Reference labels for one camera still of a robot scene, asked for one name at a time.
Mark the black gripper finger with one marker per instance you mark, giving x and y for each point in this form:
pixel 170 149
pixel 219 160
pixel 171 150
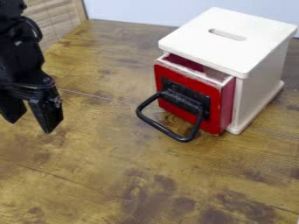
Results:
pixel 46 105
pixel 13 108

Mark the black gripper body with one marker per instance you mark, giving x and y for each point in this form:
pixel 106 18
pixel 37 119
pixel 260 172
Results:
pixel 22 75

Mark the red drawer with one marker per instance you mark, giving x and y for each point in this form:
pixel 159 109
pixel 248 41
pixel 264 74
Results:
pixel 195 86

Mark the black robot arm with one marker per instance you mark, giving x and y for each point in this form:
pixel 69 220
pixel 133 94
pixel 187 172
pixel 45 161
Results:
pixel 11 14

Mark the white wooden cabinet box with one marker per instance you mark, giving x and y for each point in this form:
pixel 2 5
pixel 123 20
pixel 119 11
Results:
pixel 244 46

